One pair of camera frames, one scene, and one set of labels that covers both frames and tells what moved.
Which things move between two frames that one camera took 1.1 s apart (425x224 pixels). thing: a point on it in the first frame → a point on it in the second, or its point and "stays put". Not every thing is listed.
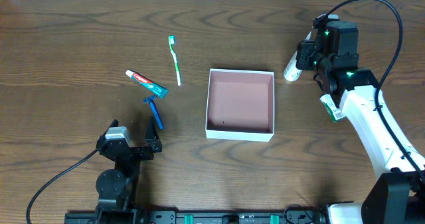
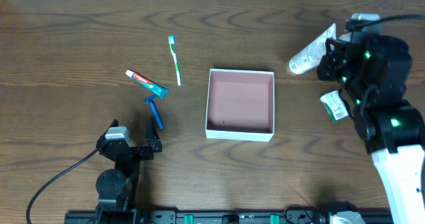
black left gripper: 133,151 stays put
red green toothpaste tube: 147,85 stays put
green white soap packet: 335,113 stays put
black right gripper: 305,56 → 337,62
